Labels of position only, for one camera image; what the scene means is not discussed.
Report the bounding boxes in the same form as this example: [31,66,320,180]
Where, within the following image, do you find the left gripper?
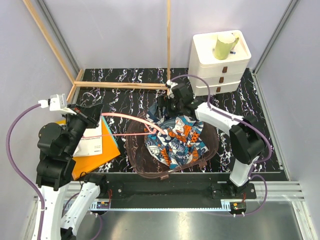
[62,101,105,156]

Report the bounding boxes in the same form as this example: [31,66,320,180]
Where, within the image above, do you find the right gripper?
[154,95,184,119]

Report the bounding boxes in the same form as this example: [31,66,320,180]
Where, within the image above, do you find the pink clothes hanger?
[82,112,166,140]

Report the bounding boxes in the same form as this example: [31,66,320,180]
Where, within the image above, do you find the colourful patterned shorts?
[144,103,208,169]

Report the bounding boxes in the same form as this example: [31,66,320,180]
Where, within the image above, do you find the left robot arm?
[36,103,108,240]

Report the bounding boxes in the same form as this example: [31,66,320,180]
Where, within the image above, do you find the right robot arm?
[156,83,266,199]

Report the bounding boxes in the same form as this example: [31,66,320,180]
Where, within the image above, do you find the yellow spiral notebook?
[55,119,67,126]

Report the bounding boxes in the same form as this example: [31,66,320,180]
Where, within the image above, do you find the wooden clothes rack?
[23,0,170,103]

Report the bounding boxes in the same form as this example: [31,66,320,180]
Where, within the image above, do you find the orange folder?
[72,117,120,180]

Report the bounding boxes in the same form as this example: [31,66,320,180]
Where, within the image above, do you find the transparent pink plastic basin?
[125,116,219,179]

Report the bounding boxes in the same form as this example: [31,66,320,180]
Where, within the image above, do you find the white three-drawer organizer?
[188,30,252,96]

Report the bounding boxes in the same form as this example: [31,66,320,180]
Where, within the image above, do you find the green mug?
[213,32,239,60]

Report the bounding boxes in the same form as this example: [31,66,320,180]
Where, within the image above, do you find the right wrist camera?
[166,79,178,99]

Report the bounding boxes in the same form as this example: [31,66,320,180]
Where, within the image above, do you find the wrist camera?
[38,93,68,111]
[166,79,178,99]

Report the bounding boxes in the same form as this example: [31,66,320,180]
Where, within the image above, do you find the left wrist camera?
[38,93,68,111]

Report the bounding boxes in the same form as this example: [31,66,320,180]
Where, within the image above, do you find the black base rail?
[106,172,257,211]

